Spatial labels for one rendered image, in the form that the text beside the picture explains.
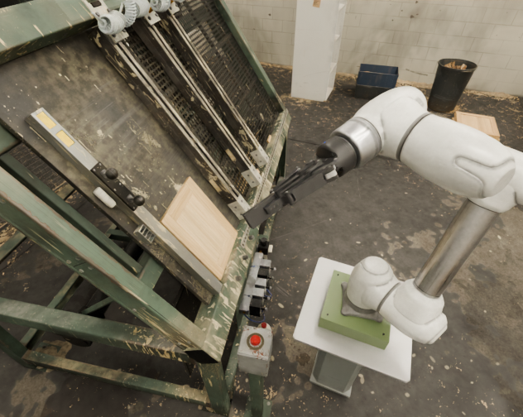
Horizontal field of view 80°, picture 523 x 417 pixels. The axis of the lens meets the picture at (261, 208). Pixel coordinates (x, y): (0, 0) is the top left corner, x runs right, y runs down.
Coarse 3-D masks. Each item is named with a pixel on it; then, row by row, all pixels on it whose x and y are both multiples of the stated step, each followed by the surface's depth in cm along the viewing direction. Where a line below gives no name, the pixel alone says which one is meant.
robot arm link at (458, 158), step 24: (432, 120) 55; (408, 144) 57; (432, 144) 53; (456, 144) 51; (480, 144) 50; (432, 168) 54; (456, 168) 51; (480, 168) 50; (504, 168) 49; (456, 192) 54; (480, 192) 51
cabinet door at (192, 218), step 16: (192, 192) 146; (176, 208) 135; (192, 208) 143; (208, 208) 152; (176, 224) 132; (192, 224) 140; (208, 224) 150; (224, 224) 160; (192, 240) 137; (208, 240) 146; (224, 240) 157; (208, 256) 143; (224, 256) 153
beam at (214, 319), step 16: (272, 144) 233; (272, 160) 224; (272, 176) 217; (256, 192) 191; (240, 224) 173; (240, 240) 162; (240, 256) 158; (224, 272) 148; (240, 272) 154; (224, 288) 141; (240, 288) 151; (208, 304) 138; (224, 304) 138; (208, 320) 130; (224, 320) 135; (208, 336) 125; (224, 336) 133; (192, 352) 124; (208, 352) 123
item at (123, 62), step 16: (128, 0) 114; (128, 16) 120; (96, 32) 122; (112, 48) 125; (112, 64) 129; (128, 64) 128; (128, 80) 132; (144, 80) 133; (144, 96) 136; (160, 96) 139; (160, 112) 140; (176, 128) 144; (192, 144) 148; (192, 160) 154; (208, 160) 156; (208, 176) 159; (224, 176) 163; (224, 192) 164; (240, 208) 170
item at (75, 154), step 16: (48, 128) 96; (64, 144) 98; (80, 160) 102; (96, 176) 105; (112, 192) 108; (128, 208) 112; (144, 208) 118; (144, 224) 117; (160, 224) 122; (160, 240) 121; (176, 240) 127; (176, 256) 127; (192, 256) 131; (192, 272) 132; (208, 272) 137; (208, 288) 138
